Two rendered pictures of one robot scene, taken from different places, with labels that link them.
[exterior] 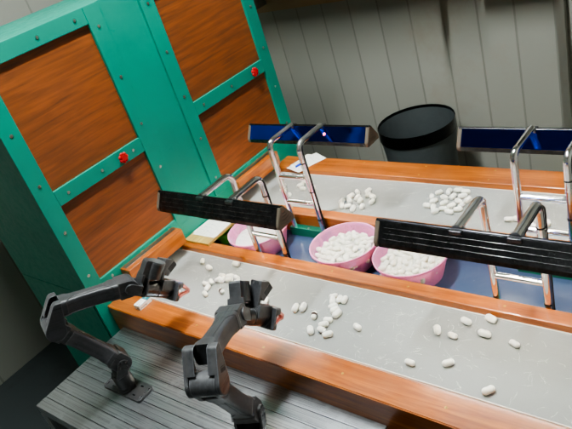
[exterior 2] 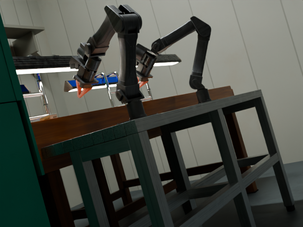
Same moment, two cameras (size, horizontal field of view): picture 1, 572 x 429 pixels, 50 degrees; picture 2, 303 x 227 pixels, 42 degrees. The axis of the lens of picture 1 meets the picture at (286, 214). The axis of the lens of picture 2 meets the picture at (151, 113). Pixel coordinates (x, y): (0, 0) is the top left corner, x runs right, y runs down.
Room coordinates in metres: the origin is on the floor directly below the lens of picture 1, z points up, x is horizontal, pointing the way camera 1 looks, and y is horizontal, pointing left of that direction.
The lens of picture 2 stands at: (1.92, 2.20, 0.64)
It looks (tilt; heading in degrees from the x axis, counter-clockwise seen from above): 2 degrees up; 258
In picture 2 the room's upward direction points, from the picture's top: 16 degrees counter-clockwise
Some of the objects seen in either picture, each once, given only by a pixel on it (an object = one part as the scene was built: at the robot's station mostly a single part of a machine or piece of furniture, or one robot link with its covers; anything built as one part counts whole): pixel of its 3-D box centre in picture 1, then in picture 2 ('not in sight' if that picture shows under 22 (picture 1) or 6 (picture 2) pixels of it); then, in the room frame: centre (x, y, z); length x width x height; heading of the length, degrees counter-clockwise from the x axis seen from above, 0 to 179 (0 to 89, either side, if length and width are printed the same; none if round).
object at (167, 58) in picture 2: (485, 243); (153, 59); (1.24, -0.45, 1.08); 0.62 x 0.08 x 0.07; 43
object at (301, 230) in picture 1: (308, 180); not in sight; (2.27, -0.13, 0.90); 0.20 x 0.19 x 0.45; 43
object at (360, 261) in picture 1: (346, 251); not in sight; (1.94, -0.17, 0.72); 0.27 x 0.27 x 0.10
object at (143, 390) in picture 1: (123, 380); (136, 111); (1.65, 0.70, 0.71); 0.20 x 0.07 x 0.08; 45
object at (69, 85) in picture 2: (556, 139); (95, 82); (1.62, -0.86, 1.08); 0.62 x 0.08 x 0.07; 43
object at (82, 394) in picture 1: (239, 363); (134, 128); (1.62, 0.31, 0.65); 1.20 x 0.90 x 0.04; 45
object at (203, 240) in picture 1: (221, 221); not in sight; (2.42, 0.28, 0.77); 0.33 x 0.15 x 0.01; 133
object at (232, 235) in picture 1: (260, 237); not in sight; (2.26, 0.13, 0.72); 0.27 x 0.27 x 0.10
